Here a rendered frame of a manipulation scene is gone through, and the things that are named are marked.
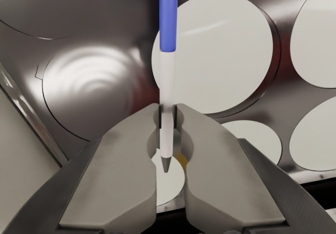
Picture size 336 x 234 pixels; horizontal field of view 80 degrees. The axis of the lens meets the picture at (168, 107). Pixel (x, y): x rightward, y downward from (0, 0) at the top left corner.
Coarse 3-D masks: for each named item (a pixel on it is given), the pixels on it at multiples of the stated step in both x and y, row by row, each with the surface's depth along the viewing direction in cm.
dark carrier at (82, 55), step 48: (0, 0) 14; (48, 0) 14; (96, 0) 15; (144, 0) 15; (288, 0) 15; (0, 48) 16; (48, 48) 16; (96, 48) 16; (144, 48) 16; (288, 48) 16; (48, 96) 18; (96, 96) 18; (144, 96) 18; (288, 96) 19; (288, 144) 21
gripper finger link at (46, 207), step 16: (96, 144) 9; (80, 160) 8; (64, 176) 7; (80, 176) 7; (48, 192) 6; (64, 192) 7; (32, 208) 6; (48, 208) 6; (64, 208) 6; (16, 224) 6; (32, 224) 6; (48, 224) 6
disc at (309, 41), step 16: (320, 0) 15; (304, 16) 15; (320, 16) 15; (304, 32) 16; (320, 32) 16; (304, 48) 16; (320, 48) 17; (304, 64) 17; (320, 64) 17; (320, 80) 18
